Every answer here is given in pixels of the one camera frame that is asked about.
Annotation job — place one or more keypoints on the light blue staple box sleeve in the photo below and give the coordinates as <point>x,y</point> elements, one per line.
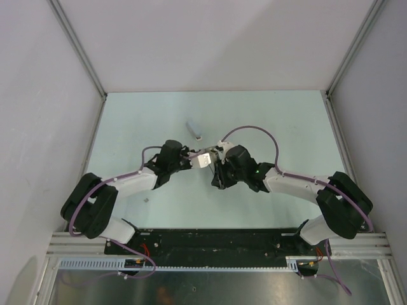
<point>194,130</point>

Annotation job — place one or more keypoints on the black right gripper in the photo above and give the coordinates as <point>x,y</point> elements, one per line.
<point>220,179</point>

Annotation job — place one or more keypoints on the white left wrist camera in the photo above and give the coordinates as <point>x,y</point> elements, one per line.
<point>200,160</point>

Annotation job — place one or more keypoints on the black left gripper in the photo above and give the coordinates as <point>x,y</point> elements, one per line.
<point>184,152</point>

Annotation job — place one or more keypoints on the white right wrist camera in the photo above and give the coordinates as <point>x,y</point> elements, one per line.
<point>224,144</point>

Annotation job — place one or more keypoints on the aluminium frame rail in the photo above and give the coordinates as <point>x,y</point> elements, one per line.
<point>161,242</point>

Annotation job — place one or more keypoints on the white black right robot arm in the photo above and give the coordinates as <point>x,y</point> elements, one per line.
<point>344,206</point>

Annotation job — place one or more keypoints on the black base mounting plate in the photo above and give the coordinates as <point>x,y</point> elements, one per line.
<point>228,260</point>

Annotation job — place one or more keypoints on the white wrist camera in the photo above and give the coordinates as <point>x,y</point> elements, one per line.
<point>224,144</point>
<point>200,160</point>

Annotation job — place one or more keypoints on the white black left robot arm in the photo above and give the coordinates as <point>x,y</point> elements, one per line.
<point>89,208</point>

